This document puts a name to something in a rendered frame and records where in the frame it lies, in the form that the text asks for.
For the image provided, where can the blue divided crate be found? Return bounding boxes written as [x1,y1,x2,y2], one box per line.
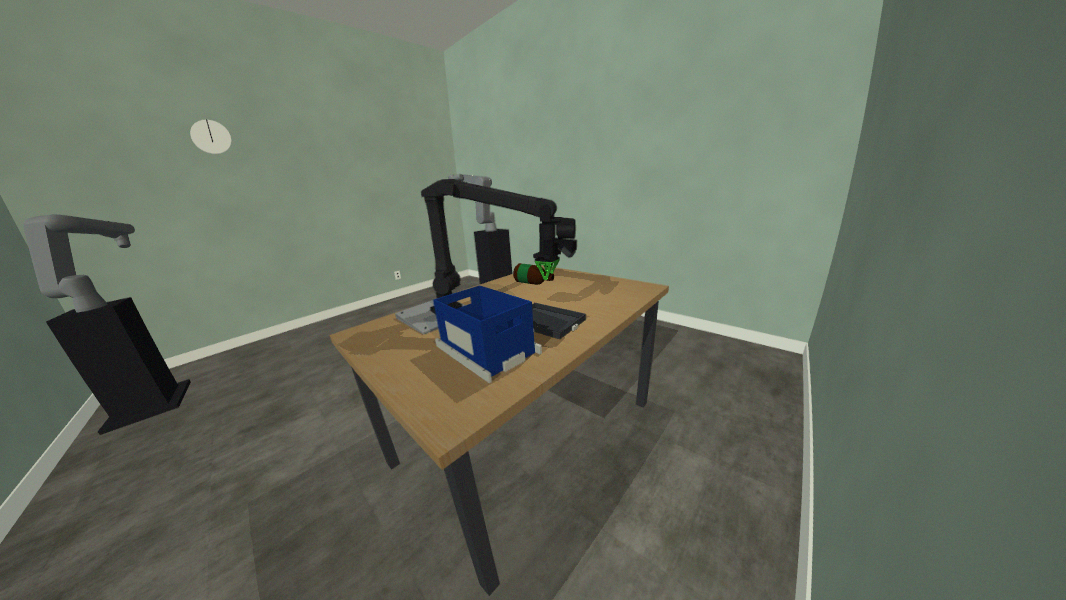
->
[433,285,535,377]

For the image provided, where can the brown bottle with green label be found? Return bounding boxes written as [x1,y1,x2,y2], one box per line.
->
[513,263,554,285]

